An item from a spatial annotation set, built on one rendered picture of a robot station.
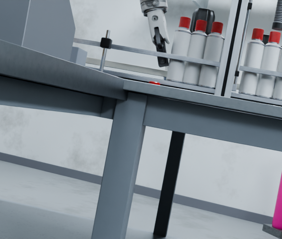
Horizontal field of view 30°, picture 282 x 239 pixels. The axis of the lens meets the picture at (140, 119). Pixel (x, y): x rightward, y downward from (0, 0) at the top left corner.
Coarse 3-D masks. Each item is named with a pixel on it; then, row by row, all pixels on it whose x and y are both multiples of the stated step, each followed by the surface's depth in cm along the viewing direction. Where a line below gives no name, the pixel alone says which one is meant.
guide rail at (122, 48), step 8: (80, 40) 164; (88, 40) 163; (112, 48) 162; (120, 48) 162; (128, 48) 162; (136, 48) 161; (160, 56) 160; (168, 56) 160; (176, 56) 159; (184, 56) 159; (208, 64) 158; (216, 64) 157; (256, 72) 156; (264, 72) 155; (272, 72) 155; (280, 72) 155
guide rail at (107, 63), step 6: (90, 60) 171; (96, 60) 171; (108, 66) 170; (114, 66) 170; (120, 66) 169; (126, 66) 169; (132, 66) 169; (138, 66) 169; (138, 72) 169; (144, 72) 168; (150, 72) 168; (156, 72) 168; (162, 72) 167
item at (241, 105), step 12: (132, 84) 100; (144, 84) 99; (156, 96) 106; (168, 96) 99; (180, 96) 98; (192, 96) 98; (204, 96) 98; (216, 96) 97; (228, 108) 97; (240, 108) 97; (252, 108) 96; (264, 108) 96; (276, 108) 96
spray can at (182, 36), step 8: (184, 24) 161; (176, 32) 161; (184, 32) 160; (176, 40) 161; (184, 40) 161; (176, 48) 161; (184, 48) 161; (176, 64) 161; (184, 64) 162; (168, 72) 162; (176, 72) 161; (168, 80) 161; (176, 80) 161
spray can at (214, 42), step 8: (216, 24) 160; (216, 32) 160; (208, 40) 160; (216, 40) 159; (208, 48) 160; (216, 48) 159; (208, 56) 159; (216, 56) 159; (200, 72) 161; (208, 72) 159; (216, 72) 160; (200, 80) 160; (208, 80) 159
